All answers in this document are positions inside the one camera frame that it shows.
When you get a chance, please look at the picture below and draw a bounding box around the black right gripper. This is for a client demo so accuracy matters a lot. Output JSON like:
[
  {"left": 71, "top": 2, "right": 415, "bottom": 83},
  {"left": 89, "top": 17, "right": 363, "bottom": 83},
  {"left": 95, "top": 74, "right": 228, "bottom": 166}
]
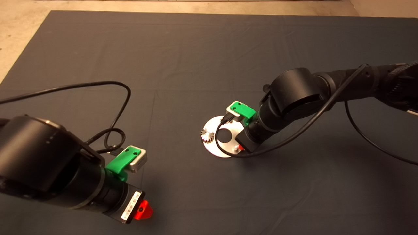
[{"left": 236, "top": 129, "right": 262, "bottom": 153}]

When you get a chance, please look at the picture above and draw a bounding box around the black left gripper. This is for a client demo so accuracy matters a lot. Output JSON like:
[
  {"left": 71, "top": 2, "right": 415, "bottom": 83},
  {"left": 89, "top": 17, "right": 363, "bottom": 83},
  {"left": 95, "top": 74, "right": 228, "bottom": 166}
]
[{"left": 98, "top": 182, "right": 154, "bottom": 224}]

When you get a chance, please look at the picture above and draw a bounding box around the small steel planetary gear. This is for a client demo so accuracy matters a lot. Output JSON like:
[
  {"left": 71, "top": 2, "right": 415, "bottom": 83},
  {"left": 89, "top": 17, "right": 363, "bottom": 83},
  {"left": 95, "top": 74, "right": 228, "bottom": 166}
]
[{"left": 200, "top": 129, "right": 215, "bottom": 143}]

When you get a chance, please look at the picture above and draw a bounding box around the round metal carrier plate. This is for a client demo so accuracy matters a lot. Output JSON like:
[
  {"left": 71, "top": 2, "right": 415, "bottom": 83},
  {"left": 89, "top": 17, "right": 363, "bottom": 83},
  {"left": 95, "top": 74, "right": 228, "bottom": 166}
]
[{"left": 203, "top": 115, "right": 245, "bottom": 158}]

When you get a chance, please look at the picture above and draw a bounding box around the dark grey table cloth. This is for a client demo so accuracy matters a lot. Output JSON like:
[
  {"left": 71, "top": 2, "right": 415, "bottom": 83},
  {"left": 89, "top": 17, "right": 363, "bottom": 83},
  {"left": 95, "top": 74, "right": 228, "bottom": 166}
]
[{"left": 0, "top": 11, "right": 418, "bottom": 235}]

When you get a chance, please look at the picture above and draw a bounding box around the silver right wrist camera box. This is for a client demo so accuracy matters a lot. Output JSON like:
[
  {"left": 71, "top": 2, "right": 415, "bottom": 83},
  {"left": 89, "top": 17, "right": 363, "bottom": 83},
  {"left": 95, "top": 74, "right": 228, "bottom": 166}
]
[{"left": 225, "top": 104, "right": 244, "bottom": 123}]

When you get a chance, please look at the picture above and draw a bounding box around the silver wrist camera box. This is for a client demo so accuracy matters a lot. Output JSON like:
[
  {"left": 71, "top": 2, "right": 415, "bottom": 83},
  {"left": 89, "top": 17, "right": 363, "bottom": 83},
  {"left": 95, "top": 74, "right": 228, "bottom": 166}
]
[
  {"left": 126, "top": 145, "right": 148, "bottom": 173},
  {"left": 225, "top": 104, "right": 244, "bottom": 123}
]

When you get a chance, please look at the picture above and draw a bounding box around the green right camera mount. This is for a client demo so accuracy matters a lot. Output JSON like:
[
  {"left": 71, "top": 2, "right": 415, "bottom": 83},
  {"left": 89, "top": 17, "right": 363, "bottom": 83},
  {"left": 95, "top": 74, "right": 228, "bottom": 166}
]
[{"left": 230, "top": 101, "right": 257, "bottom": 126}]

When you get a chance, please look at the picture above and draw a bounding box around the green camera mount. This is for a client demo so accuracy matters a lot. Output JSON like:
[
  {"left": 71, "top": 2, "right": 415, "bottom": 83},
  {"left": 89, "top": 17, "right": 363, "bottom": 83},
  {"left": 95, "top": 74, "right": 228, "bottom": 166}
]
[
  {"left": 106, "top": 147, "right": 141, "bottom": 182},
  {"left": 230, "top": 101, "right": 257, "bottom": 126}
]

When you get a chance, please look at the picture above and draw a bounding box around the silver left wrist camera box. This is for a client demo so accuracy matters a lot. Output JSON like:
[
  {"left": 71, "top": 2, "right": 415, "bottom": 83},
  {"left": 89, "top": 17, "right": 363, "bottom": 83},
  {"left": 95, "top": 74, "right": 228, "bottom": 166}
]
[{"left": 126, "top": 145, "right": 148, "bottom": 173}]

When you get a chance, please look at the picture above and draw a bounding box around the green left camera mount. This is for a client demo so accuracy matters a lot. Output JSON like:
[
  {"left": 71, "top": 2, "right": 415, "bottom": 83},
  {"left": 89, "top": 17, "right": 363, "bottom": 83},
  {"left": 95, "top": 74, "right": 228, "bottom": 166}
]
[{"left": 106, "top": 147, "right": 141, "bottom": 182}]

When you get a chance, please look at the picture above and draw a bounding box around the thin black right camera cable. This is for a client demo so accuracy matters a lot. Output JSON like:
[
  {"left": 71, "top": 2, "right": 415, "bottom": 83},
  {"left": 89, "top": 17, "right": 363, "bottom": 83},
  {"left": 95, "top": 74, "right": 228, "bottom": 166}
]
[{"left": 215, "top": 64, "right": 368, "bottom": 159}]

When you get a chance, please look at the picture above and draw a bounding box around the thin black camera cable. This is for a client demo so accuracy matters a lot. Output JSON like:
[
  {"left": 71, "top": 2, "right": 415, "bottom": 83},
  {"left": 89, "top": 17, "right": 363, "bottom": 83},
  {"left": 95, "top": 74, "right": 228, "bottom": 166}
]
[
  {"left": 0, "top": 81, "right": 132, "bottom": 154},
  {"left": 215, "top": 64, "right": 368, "bottom": 159}
]

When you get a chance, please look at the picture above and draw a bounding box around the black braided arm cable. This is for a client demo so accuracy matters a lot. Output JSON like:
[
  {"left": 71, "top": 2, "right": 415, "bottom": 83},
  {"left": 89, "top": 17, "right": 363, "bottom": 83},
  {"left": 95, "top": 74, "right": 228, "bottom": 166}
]
[
  {"left": 387, "top": 62, "right": 418, "bottom": 84},
  {"left": 345, "top": 100, "right": 418, "bottom": 166}
]

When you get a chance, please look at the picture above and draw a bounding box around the thin black left camera cable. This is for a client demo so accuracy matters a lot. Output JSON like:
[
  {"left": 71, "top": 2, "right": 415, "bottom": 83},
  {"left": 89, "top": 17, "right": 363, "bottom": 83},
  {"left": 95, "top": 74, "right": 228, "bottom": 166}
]
[{"left": 0, "top": 81, "right": 132, "bottom": 154}]

